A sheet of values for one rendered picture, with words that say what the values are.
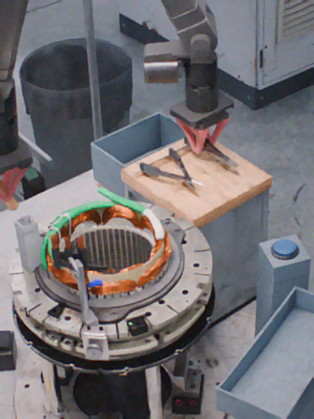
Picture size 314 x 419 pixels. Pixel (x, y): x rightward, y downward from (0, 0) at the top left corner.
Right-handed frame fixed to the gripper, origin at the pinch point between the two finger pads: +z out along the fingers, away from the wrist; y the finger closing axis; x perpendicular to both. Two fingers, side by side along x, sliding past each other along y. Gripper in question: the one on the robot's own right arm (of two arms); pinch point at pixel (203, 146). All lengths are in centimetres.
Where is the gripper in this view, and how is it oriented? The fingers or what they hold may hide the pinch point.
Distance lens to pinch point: 173.4
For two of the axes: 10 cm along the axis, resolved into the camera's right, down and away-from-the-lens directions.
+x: 6.4, 4.7, -6.1
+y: -7.7, 4.3, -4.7
